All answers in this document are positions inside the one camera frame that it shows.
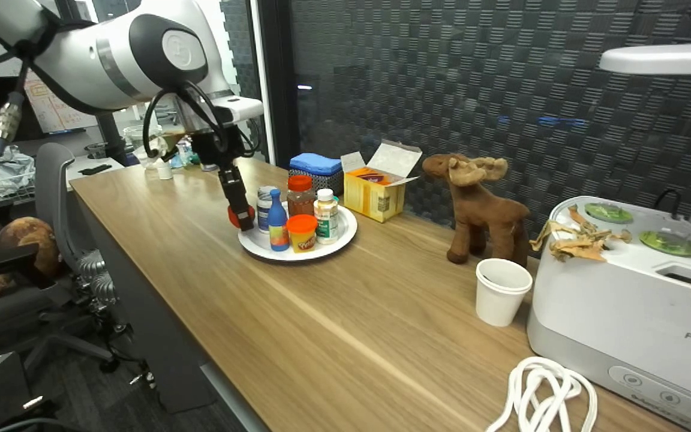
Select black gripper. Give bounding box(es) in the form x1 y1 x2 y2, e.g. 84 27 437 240
190 121 255 222

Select white bottle blue label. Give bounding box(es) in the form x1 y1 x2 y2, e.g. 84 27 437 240
255 185 281 231

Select blue bottle colourful label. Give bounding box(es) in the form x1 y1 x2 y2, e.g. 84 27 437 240
266 188 292 255

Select orange lid yellow tub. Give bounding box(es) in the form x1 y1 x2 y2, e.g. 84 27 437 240
286 211 319 255

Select white bottle green label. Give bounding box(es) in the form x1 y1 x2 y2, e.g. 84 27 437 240
311 188 340 240

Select small white cup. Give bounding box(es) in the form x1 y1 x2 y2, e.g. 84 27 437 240
152 156 176 182

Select blue sponge cloth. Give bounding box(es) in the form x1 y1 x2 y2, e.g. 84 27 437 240
289 151 343 177

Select white paper plate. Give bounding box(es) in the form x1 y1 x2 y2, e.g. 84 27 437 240
235 201 361 265

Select open yellow cardboard box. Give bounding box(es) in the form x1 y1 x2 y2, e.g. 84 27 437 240
340 140 424 223

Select grey office chair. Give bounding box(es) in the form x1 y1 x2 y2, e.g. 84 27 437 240
0 143 157 404

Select brown plush toy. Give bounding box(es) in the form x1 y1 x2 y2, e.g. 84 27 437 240
0 213 66 302

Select grey crumpled cloth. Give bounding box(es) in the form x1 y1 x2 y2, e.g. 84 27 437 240
0 146 38 211

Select brown plush moose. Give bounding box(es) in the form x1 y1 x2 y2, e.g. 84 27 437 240
421 151 533 267

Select white paper cup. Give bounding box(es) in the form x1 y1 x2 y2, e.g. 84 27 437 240
473 257 535 329

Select dried brown leaves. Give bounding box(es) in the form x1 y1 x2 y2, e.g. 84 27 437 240
531 201 633 265

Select white desk lamp head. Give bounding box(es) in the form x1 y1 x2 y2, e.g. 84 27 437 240
597 41 691 77

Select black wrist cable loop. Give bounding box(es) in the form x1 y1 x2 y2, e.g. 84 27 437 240
141 75 227 164

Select white rope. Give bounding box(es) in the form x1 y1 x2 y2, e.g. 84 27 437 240
484 356 602 432

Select black appliance cable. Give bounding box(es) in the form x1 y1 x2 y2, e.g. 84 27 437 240
652 185 683 219

